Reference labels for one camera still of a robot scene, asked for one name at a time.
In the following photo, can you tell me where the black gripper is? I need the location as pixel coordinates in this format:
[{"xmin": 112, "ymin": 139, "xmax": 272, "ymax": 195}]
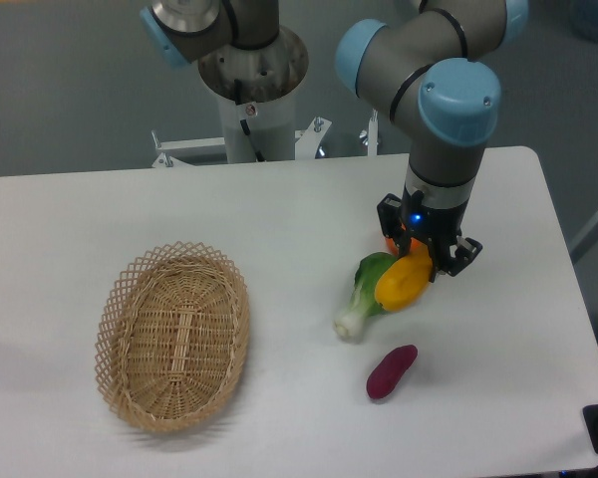
[{"xmin": 377, "ymin": 181, "xmax": 482, "ymax": 283}]

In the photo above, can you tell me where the yellow mango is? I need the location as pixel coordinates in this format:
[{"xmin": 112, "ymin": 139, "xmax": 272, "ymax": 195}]
[{"xmin": 374, "ymin": 246, "xmax": 433, "ymax": 312}]

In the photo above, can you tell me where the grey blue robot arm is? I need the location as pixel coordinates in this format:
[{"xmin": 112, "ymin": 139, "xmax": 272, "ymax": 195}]
[{"xmin": 140, "ymin": 1, "xmax": 528, "ymax": 276}]

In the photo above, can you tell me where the orange tangerine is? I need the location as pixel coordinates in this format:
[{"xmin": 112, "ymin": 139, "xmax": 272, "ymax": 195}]
[{"xmin": 382, "ymin": 223, "xmax": 424, "ymax": 257}]

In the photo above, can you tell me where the green white bok choy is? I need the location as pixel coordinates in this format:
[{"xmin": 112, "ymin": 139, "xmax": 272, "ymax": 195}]
[{"xmin": 333, "ymin": 252, "xmax": 397, "ymax": 342}]

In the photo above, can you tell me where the purple sweet potato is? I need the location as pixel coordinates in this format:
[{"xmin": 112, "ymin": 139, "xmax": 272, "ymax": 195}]
[{"xmin": 366, "ymin": 345, "xmax": 419, "ymax": 400}]

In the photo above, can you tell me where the woven wicker basket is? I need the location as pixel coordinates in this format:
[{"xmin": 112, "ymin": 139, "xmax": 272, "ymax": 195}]
[{"xmin": 95, "ymin": 242, "xmax": 250, "ymax": 433}]

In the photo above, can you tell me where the white metal base frame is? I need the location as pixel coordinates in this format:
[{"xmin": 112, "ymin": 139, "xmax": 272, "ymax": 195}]
[{"xmin": 151, "ymin": 110, "xmax": 382, "ymax": 168}]

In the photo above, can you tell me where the black cable on pedestal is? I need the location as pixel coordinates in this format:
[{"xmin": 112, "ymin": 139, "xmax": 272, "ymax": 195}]
[{"xmin": 233, "ymin": 78, "xmax": 266, "ymax": 163}]

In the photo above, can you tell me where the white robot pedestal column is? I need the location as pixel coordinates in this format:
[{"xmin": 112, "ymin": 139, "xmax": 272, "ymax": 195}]
[{"xmin": 197, "ymin": 26, "xmax": 309, "ymax": 163}]

